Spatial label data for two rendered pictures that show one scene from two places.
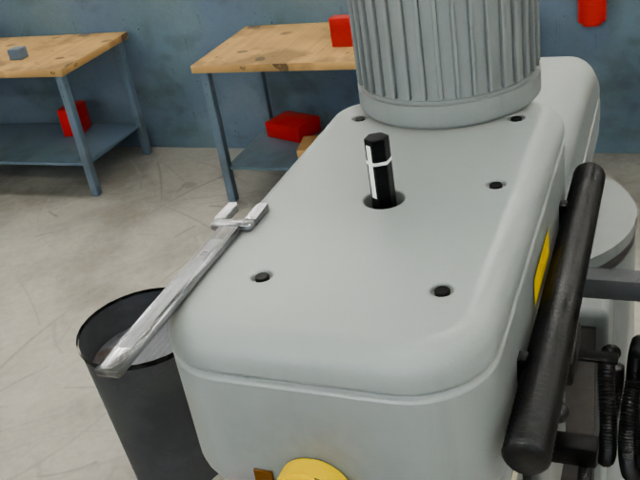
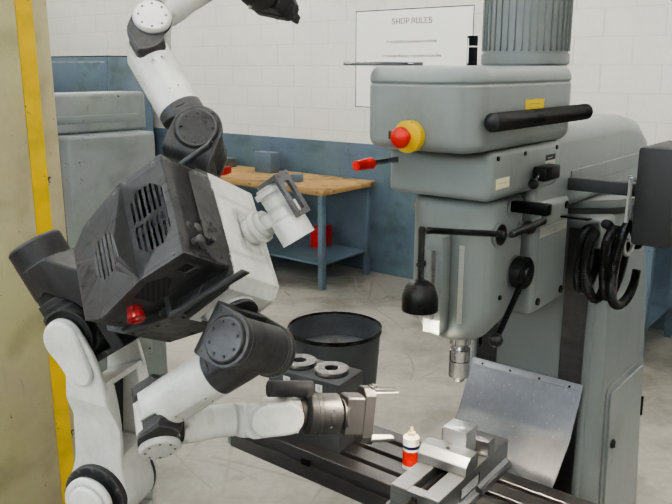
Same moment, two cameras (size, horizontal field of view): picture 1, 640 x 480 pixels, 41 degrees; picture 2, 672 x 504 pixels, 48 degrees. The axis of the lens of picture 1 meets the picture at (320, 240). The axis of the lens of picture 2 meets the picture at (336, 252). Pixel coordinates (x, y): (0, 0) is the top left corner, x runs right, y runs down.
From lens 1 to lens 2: 1.03 m
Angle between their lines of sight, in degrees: 19
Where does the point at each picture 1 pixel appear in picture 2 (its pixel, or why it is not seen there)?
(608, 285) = (593, 182)
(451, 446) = (464, 111)
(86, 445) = not seen: hidden behind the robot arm
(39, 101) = not seen: hidden behind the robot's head
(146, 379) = (327, 356)
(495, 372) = (487, 89)
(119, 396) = not seen: hidden behind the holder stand
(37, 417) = (241, 397)
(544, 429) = (502, 115)
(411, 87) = (501, 44)
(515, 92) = (549, 54)
